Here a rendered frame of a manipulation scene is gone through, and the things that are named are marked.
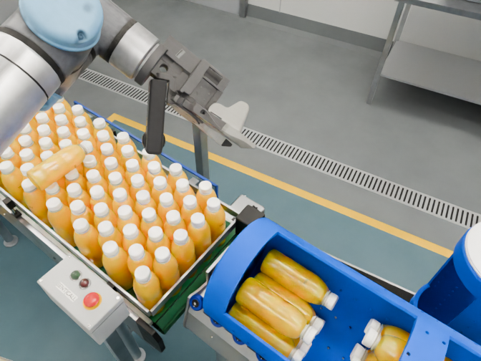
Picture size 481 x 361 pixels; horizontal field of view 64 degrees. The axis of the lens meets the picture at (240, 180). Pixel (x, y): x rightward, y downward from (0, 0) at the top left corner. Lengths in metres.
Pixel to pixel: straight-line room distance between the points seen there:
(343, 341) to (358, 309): 0.09
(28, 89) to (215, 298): 0.62
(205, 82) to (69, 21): 0.25
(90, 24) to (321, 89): 3.19
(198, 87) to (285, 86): 2.93
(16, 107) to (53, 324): 1.94
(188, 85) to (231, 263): 0.43
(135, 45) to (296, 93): 2.92
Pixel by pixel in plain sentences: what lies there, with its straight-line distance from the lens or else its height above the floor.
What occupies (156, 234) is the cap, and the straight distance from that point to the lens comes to 1.07.
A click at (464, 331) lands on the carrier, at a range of 1.45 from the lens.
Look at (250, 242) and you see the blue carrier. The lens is 0.88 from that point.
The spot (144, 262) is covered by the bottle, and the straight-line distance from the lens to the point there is 1.08.
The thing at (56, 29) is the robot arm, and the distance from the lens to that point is 0.42.
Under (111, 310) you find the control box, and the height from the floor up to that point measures 1.09.
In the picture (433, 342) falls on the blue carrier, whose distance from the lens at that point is 0.87.
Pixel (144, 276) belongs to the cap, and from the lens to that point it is 1.01.
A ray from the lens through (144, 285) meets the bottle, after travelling 1.04.
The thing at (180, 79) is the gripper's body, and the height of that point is 1.64.
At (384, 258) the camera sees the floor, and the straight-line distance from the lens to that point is 2.45.
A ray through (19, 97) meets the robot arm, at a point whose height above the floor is 1.75.
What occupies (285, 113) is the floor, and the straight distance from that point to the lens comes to 3.21.
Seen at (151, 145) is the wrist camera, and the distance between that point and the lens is 0.60.
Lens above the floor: 1.98
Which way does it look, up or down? 48 degrees down
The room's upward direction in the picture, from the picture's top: 2 degrees clockwise
